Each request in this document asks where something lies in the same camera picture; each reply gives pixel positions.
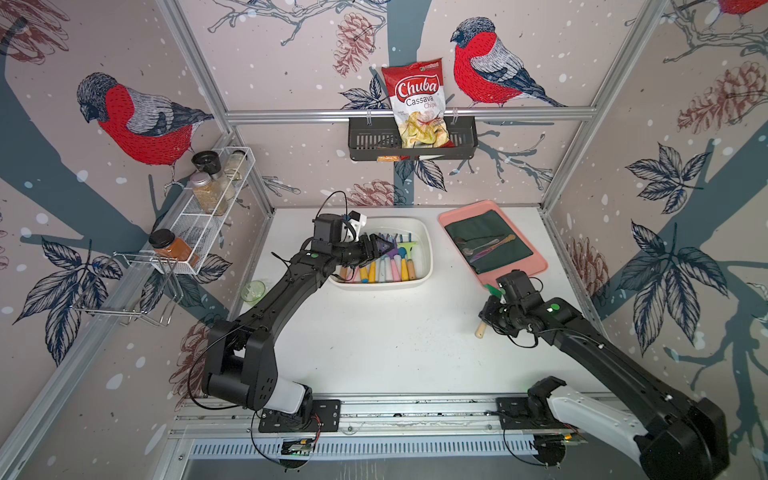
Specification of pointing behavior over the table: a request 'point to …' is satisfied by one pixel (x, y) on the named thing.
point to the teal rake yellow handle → (364, 275)
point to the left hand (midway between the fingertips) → (393, 244)
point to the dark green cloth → (489, 223)
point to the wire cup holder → (144, 288)
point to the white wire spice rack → (191, 223)
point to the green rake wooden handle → (344, 271)
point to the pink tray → (490, 242)
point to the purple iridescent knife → (509, 238)
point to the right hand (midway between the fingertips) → (477, 311)
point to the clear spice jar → (234, 165)
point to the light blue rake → (382, 270)
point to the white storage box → (395, 229)
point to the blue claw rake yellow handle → (402, 252)
